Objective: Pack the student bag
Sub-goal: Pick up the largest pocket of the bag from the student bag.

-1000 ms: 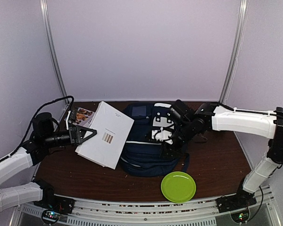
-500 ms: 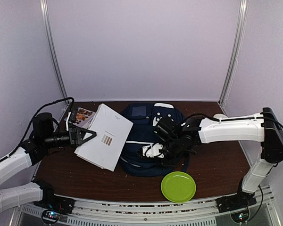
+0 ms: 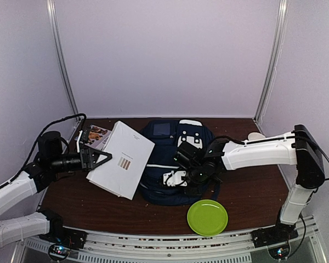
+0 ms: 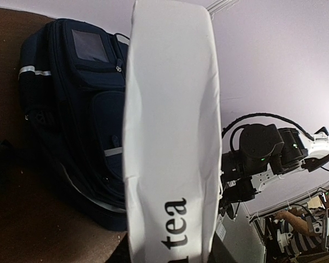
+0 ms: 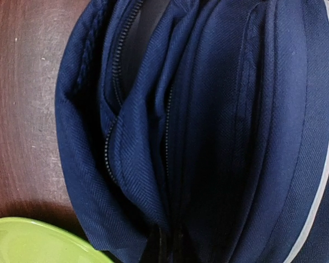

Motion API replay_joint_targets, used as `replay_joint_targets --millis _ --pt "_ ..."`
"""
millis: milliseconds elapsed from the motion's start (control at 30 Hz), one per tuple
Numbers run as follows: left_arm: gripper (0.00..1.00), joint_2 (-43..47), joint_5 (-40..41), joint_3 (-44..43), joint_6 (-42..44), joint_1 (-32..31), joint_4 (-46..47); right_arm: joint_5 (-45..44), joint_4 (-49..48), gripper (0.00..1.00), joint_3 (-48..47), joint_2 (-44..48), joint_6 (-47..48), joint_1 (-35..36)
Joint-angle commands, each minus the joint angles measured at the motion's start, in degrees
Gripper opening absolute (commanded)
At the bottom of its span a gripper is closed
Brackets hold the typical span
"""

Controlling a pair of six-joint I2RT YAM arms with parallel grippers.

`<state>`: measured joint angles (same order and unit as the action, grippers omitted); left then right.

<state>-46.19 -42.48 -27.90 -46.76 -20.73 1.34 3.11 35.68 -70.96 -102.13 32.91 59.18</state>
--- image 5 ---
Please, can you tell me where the green plastic plate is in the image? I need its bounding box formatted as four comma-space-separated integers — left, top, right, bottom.
0, 217, 113, 262

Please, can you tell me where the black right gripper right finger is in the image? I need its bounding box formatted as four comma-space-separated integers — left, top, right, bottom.
172, 228, 191, 263

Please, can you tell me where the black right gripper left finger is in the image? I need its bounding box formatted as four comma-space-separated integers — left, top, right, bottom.
148, 226, 170, 262

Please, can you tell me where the navy blue student backpack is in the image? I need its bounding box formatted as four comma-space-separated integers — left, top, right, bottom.
55, 1, 329, 262

